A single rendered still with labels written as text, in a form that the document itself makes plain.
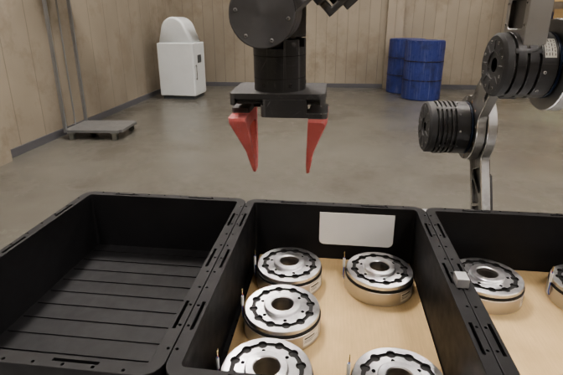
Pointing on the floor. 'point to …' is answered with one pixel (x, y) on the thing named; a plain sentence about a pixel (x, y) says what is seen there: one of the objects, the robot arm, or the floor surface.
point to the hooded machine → (181, 60)
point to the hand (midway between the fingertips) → (281, 164)
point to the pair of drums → (415, 68)
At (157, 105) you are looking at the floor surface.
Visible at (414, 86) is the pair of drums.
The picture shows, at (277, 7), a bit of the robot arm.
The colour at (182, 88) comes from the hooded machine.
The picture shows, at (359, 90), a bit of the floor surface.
